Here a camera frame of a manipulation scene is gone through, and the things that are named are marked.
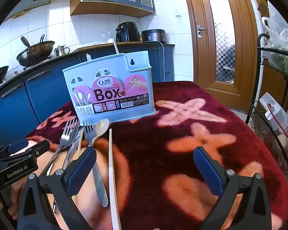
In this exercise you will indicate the white wall switch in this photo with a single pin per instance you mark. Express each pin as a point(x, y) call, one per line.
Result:
point(178, 14)

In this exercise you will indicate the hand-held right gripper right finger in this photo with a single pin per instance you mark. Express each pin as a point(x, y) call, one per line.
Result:
point(207, 170)

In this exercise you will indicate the wooden door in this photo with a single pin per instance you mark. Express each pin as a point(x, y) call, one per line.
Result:
point(196, 60)

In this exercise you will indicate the red floral blanket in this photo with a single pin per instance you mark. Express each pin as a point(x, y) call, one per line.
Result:
point(163, 153)

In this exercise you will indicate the person's left hand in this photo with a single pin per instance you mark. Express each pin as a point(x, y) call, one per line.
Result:
point(14, 197)

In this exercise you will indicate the light blue utensil box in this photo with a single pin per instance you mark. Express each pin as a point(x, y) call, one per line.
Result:
point(110, 81)

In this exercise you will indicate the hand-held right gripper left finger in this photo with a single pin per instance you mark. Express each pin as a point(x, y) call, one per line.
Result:
point(82, 170)

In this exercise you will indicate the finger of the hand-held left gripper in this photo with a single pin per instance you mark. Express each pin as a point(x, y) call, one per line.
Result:
point(18, 146)
point(39, 148)

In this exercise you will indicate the white power strip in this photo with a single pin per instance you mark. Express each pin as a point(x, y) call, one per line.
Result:
point(276, 110)

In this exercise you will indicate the white chopstick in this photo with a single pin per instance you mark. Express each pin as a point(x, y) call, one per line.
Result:
point(115, 46)
point(112, 172)

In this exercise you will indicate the white plastic fork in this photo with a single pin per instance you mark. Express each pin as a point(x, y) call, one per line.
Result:
point(88, 57)

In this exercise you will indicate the metal kettle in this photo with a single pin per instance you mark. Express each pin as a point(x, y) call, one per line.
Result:
point(60, 51)

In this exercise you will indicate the black air fryer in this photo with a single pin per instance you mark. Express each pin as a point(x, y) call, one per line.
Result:
point(126, 32)

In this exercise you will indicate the silver table knife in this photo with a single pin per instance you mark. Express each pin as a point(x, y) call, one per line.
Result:
point(74, 144)

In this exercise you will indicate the blue kitchen base cabinet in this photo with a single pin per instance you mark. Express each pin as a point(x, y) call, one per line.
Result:
point(38, 93)

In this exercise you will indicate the bag of vegetables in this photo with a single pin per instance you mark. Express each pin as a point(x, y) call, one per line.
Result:
point(283, 62)

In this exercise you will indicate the large metal wok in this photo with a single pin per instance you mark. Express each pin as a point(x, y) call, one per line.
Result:
point(37, 52)

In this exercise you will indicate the beige spoon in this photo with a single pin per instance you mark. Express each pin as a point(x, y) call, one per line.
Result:
point(102, 125)

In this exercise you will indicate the clear plastic bag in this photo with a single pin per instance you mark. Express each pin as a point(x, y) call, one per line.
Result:
point(105, 38)

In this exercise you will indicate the wooden chopstick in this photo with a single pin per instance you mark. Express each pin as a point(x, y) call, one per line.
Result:
point(81, 137)

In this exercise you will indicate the dark rice cooker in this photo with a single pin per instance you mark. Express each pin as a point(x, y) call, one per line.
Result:
point(153, 36)

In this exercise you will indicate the white plastic bag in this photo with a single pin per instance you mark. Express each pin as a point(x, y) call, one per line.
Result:
point(276, 31)

